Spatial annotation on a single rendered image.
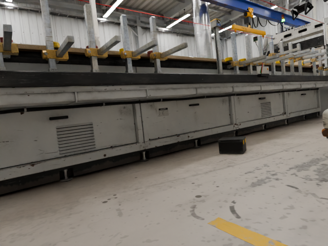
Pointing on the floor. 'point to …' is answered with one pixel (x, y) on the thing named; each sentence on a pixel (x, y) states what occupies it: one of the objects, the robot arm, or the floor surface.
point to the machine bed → (131, 122)
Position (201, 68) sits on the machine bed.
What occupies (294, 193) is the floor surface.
